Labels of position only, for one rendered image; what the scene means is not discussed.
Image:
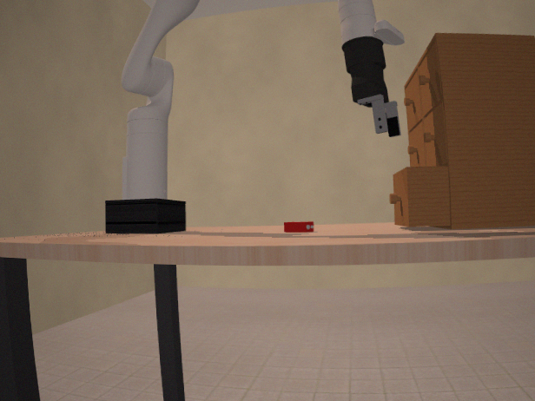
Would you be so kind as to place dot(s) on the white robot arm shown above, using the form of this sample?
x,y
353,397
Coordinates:
x,y
145,167

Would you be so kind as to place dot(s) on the brown wooden chest of drawers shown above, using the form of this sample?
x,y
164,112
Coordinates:
x,y
488,95

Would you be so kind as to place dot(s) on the red 9v battery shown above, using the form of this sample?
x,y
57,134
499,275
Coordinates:
x,y
298,227

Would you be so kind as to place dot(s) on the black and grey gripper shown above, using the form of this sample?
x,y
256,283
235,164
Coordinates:
x,y
362,42

